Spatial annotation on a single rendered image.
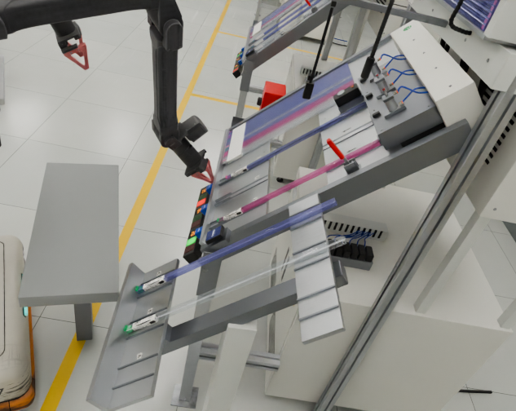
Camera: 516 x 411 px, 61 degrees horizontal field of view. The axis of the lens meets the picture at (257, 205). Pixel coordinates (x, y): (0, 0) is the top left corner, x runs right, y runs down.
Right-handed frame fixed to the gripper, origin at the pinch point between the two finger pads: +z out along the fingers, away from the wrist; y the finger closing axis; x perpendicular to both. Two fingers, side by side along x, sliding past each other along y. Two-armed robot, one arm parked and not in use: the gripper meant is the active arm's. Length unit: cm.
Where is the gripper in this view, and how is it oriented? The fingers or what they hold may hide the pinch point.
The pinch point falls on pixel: (212, 181)
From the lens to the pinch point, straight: 144.4
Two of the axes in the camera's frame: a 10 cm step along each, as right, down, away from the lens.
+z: 5.6, 6.6, 5.0
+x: -8.3, 4.1, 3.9
